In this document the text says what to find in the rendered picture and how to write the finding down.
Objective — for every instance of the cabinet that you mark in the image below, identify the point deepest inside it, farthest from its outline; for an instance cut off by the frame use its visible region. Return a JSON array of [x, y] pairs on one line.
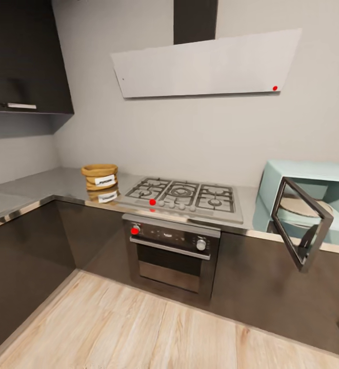
[[32, 72]]

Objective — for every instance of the burner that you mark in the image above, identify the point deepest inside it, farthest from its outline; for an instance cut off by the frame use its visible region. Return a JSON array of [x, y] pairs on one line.
[[210, 200]]

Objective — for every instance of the popcorn bag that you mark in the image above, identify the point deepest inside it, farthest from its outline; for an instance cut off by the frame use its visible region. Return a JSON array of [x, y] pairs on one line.
[[99, 177]]

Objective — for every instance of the range hood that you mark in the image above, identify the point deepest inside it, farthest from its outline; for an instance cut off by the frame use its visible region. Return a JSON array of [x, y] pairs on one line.
[[198, 64]]

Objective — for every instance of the oven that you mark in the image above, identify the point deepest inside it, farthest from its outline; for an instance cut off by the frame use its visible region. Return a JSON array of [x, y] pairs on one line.
[[173, 257]]

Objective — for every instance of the microwave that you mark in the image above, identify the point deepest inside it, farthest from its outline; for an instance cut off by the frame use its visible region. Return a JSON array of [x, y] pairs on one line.
[[302, 199]]

